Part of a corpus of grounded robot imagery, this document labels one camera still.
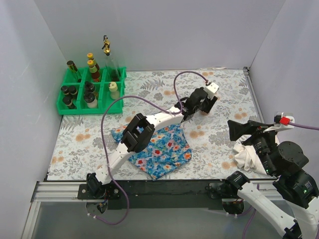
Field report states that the yellow-cap spice shaker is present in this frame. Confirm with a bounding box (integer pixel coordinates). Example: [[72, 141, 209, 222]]
[[109, 82, 120, 100]]

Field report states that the tall oil bottle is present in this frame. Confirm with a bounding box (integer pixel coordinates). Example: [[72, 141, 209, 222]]
[[103, 35, 110, 48], [102, 45, 121, 82]]

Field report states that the red sauce bottle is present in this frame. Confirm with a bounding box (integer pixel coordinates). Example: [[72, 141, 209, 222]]
[[87, 60, 101, 82], [87, 53, 100, 71]]

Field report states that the black-cap white powder shaker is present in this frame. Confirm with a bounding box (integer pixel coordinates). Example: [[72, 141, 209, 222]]
[[84, 93, 98, 109]]

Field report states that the black-cap glass spice jar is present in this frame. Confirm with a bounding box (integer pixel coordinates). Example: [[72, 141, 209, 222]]
[[84, 81, 98, 98]]

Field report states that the yellow-label spice tube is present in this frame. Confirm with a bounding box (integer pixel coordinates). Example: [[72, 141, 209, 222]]
[[66, 60, 82, 83]]

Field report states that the small black-cap pepper jar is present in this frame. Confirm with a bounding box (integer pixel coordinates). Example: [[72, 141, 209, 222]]
[[60, 86, 71, 96]]

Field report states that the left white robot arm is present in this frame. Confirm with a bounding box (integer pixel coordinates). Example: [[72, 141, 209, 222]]
[[86, 83, 219, 199]]

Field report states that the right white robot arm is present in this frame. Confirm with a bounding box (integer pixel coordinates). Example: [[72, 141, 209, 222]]
[[222, 116, 319, 239]]

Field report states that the white crumpled cloth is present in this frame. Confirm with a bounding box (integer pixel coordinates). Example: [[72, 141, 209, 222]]
[[233, 144, 267, 175]]

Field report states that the blue floral cloth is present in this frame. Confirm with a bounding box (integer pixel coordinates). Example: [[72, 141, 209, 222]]
[[111, 123, 193, 181]]

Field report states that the green plastic compartment bin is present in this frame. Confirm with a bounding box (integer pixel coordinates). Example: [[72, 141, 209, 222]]
[[56, 67, 127, 116]]

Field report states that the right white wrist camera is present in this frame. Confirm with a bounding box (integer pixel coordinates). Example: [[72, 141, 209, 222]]
[[263, 112, 295, 133]]

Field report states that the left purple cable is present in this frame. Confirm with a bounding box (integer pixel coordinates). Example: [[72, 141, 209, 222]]
[[86, 71, 210, 226]]

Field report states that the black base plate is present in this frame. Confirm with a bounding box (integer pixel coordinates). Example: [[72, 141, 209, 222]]
[[77, 179, 245, 214]]

